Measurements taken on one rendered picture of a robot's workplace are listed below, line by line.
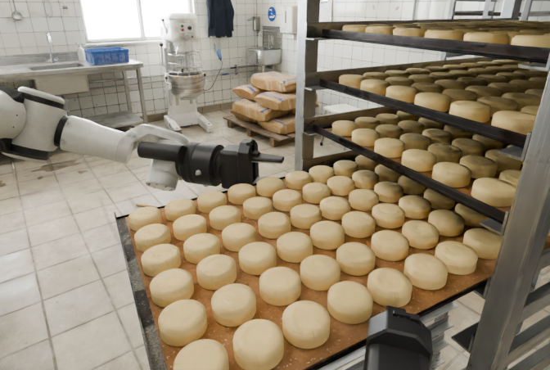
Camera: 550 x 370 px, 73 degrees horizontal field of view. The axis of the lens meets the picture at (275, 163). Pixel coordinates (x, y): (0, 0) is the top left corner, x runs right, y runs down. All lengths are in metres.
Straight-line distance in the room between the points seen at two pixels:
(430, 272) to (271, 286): 0.19
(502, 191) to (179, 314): 0.41
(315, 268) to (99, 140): 0.52
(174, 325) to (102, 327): 1.75
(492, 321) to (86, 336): 1.88
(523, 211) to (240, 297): 0.32
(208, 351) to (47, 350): 1.81
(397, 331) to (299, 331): 0.10
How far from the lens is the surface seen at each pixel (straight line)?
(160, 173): 0.80
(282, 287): 0.45
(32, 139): 0.82
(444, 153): 0.64
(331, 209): 0.61
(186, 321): 0.43
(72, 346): 2.14
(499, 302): 0.53
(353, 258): 0.50
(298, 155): 0.79
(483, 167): 0.61
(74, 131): 0.83
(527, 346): 0.76
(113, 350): 2.05
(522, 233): 0.48
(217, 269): 0.49
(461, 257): 0.54
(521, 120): 0.52
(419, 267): 0.51
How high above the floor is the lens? 1.45
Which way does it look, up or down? 23 degrees down
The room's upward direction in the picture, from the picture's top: straight up
